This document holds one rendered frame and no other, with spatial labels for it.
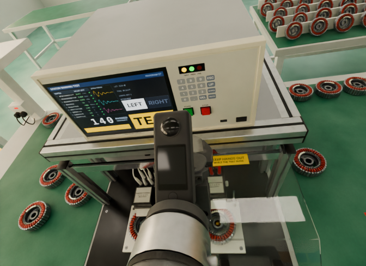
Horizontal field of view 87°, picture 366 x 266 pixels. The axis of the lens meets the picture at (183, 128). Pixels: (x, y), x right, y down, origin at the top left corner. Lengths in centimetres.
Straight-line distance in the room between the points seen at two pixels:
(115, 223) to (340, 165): 86
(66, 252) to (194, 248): 76
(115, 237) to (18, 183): 63
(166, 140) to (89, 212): 73
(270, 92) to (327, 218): 46
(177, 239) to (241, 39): 31
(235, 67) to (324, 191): 61
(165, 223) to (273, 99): 44
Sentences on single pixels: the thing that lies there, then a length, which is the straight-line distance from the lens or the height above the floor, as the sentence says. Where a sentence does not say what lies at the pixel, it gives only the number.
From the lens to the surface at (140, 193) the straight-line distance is 71.
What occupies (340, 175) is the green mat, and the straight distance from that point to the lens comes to 92.
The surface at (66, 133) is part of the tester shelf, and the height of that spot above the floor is 111.
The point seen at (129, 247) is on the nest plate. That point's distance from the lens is 77.
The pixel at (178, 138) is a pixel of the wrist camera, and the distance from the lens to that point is 23.
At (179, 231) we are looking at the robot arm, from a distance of 19.
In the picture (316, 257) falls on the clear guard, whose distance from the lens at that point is 47.
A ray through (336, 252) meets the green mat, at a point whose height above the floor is 75.
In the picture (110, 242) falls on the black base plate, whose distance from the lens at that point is 82.
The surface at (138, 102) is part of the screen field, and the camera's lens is 43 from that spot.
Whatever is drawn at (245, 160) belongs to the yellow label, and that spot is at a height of 107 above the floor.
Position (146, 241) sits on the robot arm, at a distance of 19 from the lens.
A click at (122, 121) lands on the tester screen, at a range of 48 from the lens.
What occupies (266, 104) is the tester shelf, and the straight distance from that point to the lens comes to 54.
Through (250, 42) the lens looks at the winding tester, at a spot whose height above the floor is 132.
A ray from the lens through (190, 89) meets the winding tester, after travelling 39.
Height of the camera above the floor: 148
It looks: 47 degrees down
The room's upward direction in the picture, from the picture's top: 15 degrees counter-clockwise
